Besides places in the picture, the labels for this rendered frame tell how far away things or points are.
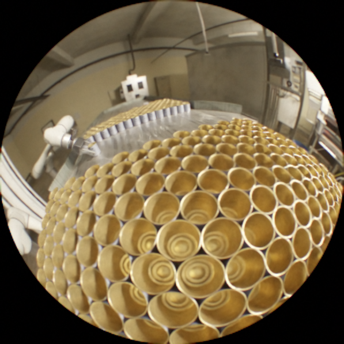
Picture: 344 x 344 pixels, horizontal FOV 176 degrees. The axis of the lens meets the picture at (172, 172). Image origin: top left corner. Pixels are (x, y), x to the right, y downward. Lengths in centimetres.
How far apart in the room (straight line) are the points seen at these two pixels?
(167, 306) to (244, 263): 18
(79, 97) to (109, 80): 186
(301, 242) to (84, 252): 48
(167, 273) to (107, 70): 717
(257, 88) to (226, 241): 240
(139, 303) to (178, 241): 18
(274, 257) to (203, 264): 16
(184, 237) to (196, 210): 7
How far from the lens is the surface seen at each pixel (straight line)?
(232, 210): 30
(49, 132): 82
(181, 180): 28
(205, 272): 26
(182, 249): 25
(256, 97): 247
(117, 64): 715
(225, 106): 119
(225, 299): 28
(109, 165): 41
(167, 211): 29
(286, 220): 30
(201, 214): 28
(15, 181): 136
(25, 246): 90
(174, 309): 28
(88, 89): 711
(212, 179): 29
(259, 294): 30
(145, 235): 28
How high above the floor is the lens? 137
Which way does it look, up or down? 44 degrees down
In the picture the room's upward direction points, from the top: 10 degrees counter-clockwise
